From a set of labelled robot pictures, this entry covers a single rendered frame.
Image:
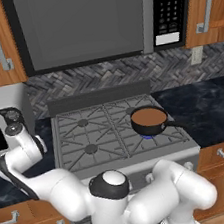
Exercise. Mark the wooden drawer front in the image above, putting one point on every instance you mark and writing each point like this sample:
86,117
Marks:
209,164
28,218

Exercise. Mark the white stove knob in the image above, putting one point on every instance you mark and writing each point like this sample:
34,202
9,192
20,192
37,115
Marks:
149,178
189,166

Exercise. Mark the black saucepan with hot chocolate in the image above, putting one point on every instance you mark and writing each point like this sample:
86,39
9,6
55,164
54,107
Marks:
147,130

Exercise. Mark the grey microwave door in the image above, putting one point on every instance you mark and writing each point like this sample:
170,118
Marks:
81,20

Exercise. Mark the black and grey microwave oven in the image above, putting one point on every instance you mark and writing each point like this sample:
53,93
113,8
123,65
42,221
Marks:
170,8

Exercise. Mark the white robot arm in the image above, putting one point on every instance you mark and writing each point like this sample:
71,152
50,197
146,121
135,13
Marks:
61,192

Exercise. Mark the grey gas stove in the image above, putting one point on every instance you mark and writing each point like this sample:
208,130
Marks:
87,136

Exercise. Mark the white wall socket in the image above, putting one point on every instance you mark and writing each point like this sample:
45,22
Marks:
197,55

